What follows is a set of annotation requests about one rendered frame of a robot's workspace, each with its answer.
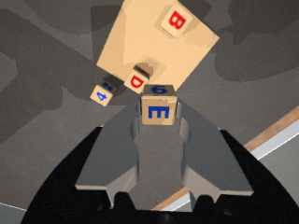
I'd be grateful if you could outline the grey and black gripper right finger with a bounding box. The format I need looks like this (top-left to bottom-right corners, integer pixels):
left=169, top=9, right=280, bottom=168
left=175, top=98, right=299, bottom=224

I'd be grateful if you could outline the tan mat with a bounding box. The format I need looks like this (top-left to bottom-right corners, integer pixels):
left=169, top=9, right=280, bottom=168
left=97, top=0, right=219, bottom=91

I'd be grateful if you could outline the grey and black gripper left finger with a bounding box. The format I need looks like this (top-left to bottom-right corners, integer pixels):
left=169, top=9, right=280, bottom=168
left=21, top=97, right=142, bottom=224

